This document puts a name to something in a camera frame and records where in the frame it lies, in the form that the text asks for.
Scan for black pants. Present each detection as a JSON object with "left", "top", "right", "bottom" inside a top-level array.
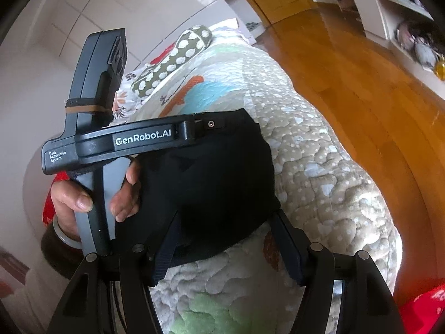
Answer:
[{"left": 116, "top": 109, "right": 281, "bottom": 266}]

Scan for person's left hand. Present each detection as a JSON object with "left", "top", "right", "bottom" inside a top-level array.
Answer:
[{"left": 50, "top": 159, "right": 142, "bottom": 239}]

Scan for floral white pillow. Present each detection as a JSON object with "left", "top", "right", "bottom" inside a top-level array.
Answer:
[{"left": 110, "top": 63, "right": 154, "bottom": 126}]

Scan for patterned quilt bedspread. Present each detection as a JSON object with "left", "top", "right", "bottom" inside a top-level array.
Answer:
[{"left": 130, "top": 24, "right": 403, "bottom": 333}]

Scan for white wardrobe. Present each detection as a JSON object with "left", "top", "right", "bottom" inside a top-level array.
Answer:
[{"left": 1, "top": 0, "right": 263, "bottom": 70}]

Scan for green white bolster pillow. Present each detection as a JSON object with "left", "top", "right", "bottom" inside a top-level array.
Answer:
[{"left": 131, "top": 25, "right": 213, "bottom": 98}]

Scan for white shelf unit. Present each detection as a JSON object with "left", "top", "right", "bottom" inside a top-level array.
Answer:
[{"left": 298, "top": 0, "right": 445, "bottom": 102}]

